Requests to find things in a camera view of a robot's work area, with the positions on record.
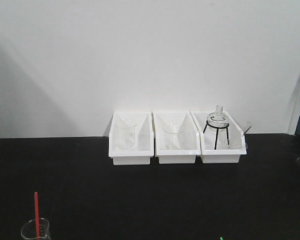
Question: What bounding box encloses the red plastic spoon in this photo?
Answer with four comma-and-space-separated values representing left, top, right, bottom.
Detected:
34, 191, 40, 240

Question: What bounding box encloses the left white storage bin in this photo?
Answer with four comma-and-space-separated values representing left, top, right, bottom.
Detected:
108, 112, 155, 166

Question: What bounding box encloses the white storage bin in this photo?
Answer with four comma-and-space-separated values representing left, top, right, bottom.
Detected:
190, 111, 247, 164
108, 112, 155, 166
153, 111, 201, 164

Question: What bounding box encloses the clear glass funnel flask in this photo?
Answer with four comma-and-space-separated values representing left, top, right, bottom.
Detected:
162, 123, 185, 151

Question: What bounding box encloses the clear glass beaker in bin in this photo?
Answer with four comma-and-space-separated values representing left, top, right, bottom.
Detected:
114, 118, 137, 151

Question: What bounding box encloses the middle white storage bin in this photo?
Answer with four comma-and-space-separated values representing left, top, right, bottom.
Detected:
153, 111, 201, 164

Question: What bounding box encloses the round glass flask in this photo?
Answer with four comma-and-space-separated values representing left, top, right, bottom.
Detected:
207, 105, 230, 128

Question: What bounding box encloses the right white storage bin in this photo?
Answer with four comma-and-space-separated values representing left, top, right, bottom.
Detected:
190, 111, 247, 164

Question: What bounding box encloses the clear glass tube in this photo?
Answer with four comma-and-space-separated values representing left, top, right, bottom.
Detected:
229, 121, 253, 149

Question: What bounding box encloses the clear front glass beaker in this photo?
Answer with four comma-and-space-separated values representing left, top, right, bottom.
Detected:
20, 218, 52, 240

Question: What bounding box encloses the black wire tripod stand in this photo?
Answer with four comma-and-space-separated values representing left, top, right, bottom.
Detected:
203, 120, 230, 150

